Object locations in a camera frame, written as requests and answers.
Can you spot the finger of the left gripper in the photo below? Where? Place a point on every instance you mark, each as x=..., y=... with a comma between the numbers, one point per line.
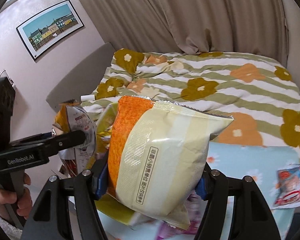
x=64, y=141

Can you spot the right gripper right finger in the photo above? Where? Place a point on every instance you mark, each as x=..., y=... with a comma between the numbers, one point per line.
x=251, y=215

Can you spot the yellow barbecue chip bag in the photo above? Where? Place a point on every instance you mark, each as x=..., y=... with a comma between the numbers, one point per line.
x=74, y=125

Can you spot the orange cream chip bag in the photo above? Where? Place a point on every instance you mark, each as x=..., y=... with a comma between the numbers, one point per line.
x=157, y=154

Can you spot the person's left hand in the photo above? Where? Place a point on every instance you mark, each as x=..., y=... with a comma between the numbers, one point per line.
x=24, y=203

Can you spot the red white blue snack packet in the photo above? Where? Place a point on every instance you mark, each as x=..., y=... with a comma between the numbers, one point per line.
x=288, y=196

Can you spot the green cardboard box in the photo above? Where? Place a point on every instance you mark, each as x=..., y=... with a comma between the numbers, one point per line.
x=98, y=163

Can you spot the light blue floral cushion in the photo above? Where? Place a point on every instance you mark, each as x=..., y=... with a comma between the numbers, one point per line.
x=236, y=161

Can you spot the magenta snack packet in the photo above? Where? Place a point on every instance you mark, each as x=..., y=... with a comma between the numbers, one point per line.
x=194, y=210

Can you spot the grey headboard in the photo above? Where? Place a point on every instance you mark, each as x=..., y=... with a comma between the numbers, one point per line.
x=83, y=78

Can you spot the floral striped duvet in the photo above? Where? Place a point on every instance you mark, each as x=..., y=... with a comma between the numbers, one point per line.
x=256, y=90

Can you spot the framed city picture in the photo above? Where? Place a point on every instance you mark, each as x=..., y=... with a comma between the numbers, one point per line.
x=46, y=28

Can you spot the beige curtain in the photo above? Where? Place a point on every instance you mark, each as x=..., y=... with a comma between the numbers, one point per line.
x=193, y=26

